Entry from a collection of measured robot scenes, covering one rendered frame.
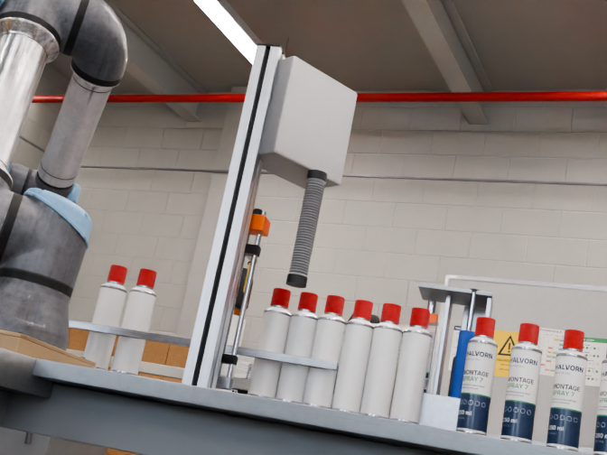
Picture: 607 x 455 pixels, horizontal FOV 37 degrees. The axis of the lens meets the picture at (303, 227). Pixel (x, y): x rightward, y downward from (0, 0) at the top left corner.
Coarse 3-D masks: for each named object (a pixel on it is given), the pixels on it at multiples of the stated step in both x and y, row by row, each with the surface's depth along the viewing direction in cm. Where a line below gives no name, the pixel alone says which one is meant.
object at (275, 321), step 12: (276, 288) 168; (276, 300) 167; (288, 300) 168; (264, 312) 167; (276, 312) 165; (288, 312) 166; (264, 324) 165; (276, 324) 164; (288, 324) 166; (264, 336) 164; (276, 336) 164; (264, 348) 163; (276, 348) 164; (264, 360) 163; (252, 372) 164; (264, 372) 162; (276, 372) 163; (252, 384) 162; (264, 384) 162; (276, 384) 163; (264, 396) 161
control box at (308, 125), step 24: (288, 72) 162; (312, 72) 165; (288, 96) 161; (312, 96) 165; (336, 96) 169; (288, 120) 160; (312, 120) 164; (336, 120) 168; (264, 144) 160; (288, 144) 160; (312, 144) 164; (336, 144) 168; (264, 168) 166; (288, 168) 164; (312, 168) 163; (336, 168) 167
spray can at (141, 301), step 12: (144, 276) 173; (144, 288) 172; (132, 300) 171; (144, 300) 171; (132, 312) 170; (144, 312) 171; (132, 324) 170; (144, 324) 171; (120, 336) 170; (120, 348) 169; (132, 348) 169; (120, 360) 168; (132, 360) 168; (120, 372) 167; (132, 372) 168
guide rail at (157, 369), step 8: (72, 352) 177; (80, 352) 177; (112, 360) 175; (144, 368) 173; (152, 368) 173; (160, 368) 172; (168, 368) 172; (176, 368) 172; (184, 368) 171; (168, 376) 172; (176, 376) 171; (232, 376) 169; (240, 384) 168; (248, 384) 168
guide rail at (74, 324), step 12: (72, 324) 170; (84, 324) 170; (96, 324) 169; (132, 336) 167; (144, 336) 167; (156, 336) 166; (168, 336) 166; (228, 348) 163; (240, 348) 162; (252, 348) 162; (276, 360) 160; (288, 360) 160; (300, 360) 159; (312, 360) 159; (324, 360) 159
